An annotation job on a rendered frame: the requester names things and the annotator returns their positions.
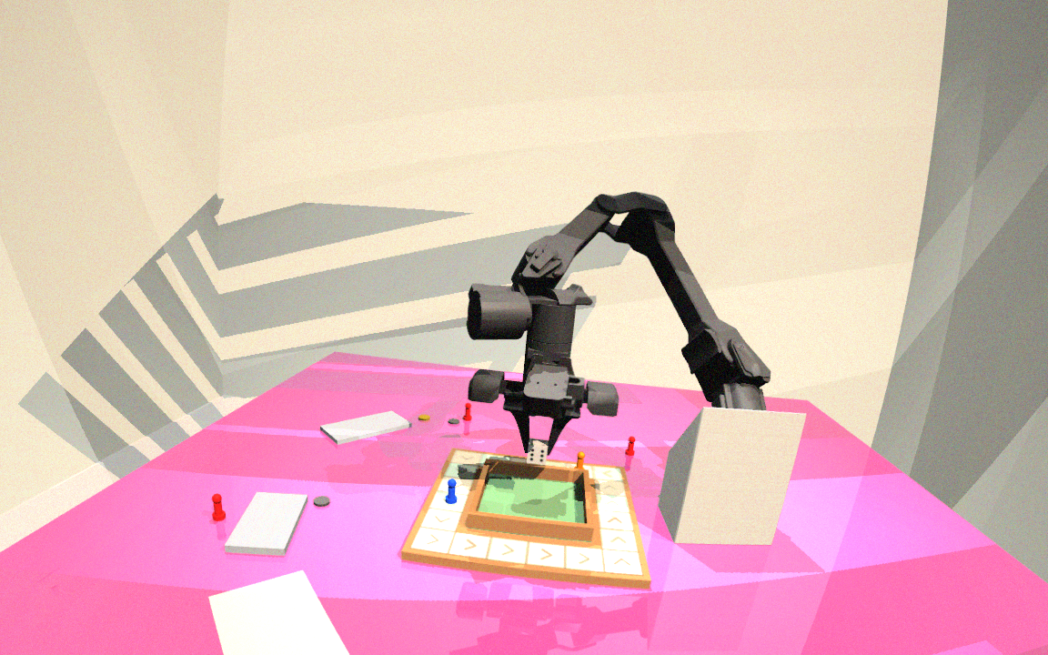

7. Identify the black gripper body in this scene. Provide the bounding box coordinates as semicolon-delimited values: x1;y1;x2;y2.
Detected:
467;337;620;418

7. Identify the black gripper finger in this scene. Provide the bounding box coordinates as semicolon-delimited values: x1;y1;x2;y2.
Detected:
502;403;529;453
547;408;580;456

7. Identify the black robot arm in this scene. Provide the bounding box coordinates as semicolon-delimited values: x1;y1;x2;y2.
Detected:
466;191;771;419

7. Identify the white die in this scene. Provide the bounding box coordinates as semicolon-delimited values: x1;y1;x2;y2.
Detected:
527;438;549;465

